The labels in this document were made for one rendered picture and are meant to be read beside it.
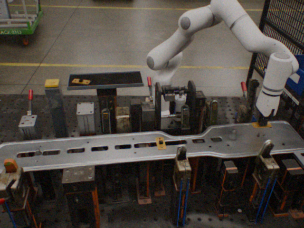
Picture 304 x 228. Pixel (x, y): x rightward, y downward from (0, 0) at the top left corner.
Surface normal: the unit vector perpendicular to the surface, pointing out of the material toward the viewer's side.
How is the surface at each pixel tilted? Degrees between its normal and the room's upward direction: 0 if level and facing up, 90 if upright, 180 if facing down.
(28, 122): 0
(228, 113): 0
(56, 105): 90
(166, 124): 0
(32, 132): 90
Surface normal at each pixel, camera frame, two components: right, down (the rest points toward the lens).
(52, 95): 0.15, 0.58
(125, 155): 0.03, -0.82
